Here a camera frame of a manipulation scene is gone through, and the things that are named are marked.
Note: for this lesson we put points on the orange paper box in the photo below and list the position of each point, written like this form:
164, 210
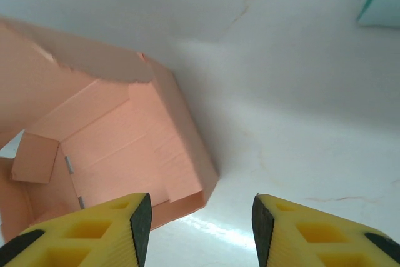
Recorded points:
125, 142

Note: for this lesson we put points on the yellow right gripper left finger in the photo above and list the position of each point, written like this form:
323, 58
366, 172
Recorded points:
78, 242

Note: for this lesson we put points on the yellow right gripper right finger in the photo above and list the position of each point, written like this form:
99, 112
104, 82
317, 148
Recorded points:
322, 242

